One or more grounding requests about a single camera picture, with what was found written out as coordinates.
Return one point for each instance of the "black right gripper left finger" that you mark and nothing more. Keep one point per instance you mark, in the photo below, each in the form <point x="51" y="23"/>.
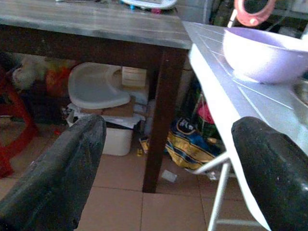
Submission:
<point x="55" y="178"/>

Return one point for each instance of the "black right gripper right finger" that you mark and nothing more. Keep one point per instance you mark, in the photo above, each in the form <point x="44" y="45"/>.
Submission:
<point x="274" y="178"/>

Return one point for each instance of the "red plastic stool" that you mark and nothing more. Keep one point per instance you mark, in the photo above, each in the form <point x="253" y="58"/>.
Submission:
<point x="6" y="166"/>

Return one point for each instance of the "white plastic bin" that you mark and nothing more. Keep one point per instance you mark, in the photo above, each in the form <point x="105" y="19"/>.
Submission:
<point x="118" y="142"/>

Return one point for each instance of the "white folding table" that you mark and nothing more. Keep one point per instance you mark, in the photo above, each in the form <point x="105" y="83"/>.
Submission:
<point x="255" y="106"/>

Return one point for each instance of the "yellow and blue bag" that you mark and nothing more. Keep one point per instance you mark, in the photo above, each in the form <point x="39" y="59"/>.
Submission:
<point x="187" y="149"/>

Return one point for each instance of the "brown cardboard box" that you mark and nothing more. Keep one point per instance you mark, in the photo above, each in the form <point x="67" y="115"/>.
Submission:
<point x="120" y="111"/>

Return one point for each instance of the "white plastic seat tray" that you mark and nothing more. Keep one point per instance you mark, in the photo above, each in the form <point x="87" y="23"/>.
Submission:
<point x="96" y="89"/>

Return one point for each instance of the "pale lavender plastic bowl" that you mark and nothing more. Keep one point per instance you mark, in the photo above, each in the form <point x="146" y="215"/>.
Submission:
<point x="260" y="55"/>

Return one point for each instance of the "grey-topped dark wooden table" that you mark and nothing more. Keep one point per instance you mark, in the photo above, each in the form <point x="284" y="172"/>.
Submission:
<point x="96" y="21"/>

